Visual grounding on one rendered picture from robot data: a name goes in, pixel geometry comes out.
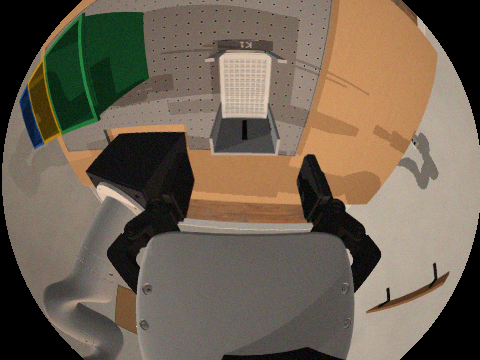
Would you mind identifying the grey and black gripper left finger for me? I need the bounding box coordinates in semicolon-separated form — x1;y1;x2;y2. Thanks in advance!
107;152;194;295

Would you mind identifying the blue box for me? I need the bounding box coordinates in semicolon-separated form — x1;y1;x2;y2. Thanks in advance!
19;83;45;149

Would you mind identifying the green open-top bin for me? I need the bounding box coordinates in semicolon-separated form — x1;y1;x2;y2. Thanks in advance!
44;12;149;135

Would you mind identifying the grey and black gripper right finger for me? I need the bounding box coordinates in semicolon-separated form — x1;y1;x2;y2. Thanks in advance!
297;154;381;293

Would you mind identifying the yellow open-top bin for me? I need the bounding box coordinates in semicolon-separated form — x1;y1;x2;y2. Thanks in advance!
28;57;62;143

